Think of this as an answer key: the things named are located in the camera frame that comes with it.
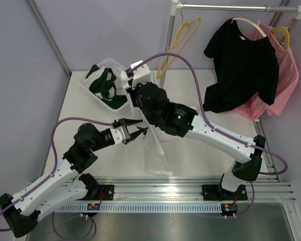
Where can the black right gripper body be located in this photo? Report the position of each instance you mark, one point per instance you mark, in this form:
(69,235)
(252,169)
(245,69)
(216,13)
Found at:
(134,96)

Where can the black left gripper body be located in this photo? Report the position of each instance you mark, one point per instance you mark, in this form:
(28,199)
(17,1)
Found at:
(117,121)

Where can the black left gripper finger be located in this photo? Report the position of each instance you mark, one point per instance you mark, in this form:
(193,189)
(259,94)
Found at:
(129,122)
(134,135)

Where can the green and white t shirt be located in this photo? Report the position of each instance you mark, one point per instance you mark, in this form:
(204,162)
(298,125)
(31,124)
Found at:
(102,83)

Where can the yellow hanger with metal hook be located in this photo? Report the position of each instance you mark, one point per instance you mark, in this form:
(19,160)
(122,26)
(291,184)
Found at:
(183,34)

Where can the black t shirt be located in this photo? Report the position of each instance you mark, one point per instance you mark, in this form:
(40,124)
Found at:
(243,68)

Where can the cream hanger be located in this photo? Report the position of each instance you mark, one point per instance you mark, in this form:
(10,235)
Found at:
(250,23)

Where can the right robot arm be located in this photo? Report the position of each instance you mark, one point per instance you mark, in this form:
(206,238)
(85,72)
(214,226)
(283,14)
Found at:
(179,120)

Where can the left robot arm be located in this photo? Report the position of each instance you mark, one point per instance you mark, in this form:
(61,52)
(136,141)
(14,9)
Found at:
(66,181)

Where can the pink hanging t shirt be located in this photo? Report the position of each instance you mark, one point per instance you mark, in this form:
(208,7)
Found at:
(287,81)

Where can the yellow hanger on rack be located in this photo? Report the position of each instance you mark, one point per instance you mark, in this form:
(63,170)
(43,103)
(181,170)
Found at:
(281,34)

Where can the white plastic perforated basket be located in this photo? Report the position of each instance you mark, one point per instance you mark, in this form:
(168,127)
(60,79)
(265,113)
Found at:
(118,68)

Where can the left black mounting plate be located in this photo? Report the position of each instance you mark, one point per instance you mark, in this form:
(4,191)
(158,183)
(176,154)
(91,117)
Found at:
(104,193)

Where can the black mounting plate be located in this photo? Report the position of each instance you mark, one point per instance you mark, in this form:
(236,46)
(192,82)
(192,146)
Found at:
(104,193)
(213,192)

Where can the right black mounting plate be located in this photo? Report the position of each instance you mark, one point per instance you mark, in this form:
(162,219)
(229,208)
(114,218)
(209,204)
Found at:
(213,192)

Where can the metal clothes rack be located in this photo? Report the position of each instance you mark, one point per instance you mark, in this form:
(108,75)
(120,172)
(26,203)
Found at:
(283,8)

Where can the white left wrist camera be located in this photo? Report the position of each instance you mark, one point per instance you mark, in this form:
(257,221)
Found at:
(120,135)

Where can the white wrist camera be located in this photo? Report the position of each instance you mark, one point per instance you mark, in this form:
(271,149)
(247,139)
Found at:
(138,73)
(120,135)

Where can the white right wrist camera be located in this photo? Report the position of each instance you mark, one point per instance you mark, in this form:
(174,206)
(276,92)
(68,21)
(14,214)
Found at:
(138,73)

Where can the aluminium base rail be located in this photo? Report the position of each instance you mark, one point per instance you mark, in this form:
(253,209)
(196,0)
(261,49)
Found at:
(188,189)

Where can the white slotted cable duct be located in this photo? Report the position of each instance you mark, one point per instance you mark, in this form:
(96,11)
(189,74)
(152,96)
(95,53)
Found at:
(83,207)

